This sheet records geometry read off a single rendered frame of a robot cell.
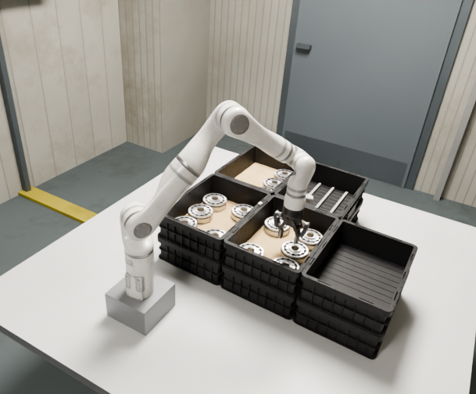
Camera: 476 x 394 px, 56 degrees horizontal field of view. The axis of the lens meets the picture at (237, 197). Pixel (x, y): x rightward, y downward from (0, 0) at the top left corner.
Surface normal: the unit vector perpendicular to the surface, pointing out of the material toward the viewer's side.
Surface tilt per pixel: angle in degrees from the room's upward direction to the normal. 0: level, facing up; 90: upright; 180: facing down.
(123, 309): 90
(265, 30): 90
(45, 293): 0
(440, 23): 90
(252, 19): 90
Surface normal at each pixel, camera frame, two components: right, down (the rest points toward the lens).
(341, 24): -0.48, 0.43
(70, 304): 0.07, -0.85
